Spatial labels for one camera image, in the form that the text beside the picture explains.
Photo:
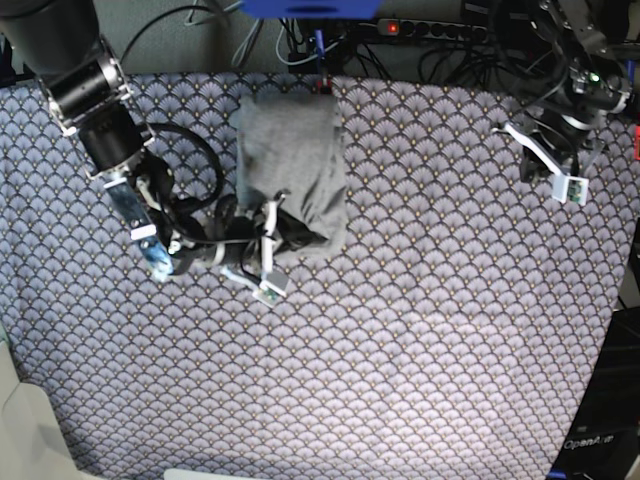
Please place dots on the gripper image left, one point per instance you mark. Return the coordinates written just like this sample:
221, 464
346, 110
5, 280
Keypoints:
192, 244

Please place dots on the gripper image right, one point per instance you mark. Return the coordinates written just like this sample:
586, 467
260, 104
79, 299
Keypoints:
564, 137

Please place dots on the light grey T-shirt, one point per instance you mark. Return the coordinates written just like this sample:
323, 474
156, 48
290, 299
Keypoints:
294, 142

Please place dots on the red clamp at right edge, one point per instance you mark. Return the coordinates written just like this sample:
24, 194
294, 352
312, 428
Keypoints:
637, 143

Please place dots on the red black table clamp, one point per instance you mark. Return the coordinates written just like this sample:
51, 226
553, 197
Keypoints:
324, 85

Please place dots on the fan-patterned purple tablecloth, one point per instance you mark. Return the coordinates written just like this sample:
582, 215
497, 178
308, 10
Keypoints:
452, 337

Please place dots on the black power strip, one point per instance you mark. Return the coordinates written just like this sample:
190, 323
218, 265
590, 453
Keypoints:
431, 30

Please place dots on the black OpenArm box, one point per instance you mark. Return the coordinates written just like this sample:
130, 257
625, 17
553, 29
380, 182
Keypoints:
603, 441

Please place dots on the white board at corner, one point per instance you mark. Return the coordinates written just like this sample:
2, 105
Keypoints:
32, 445

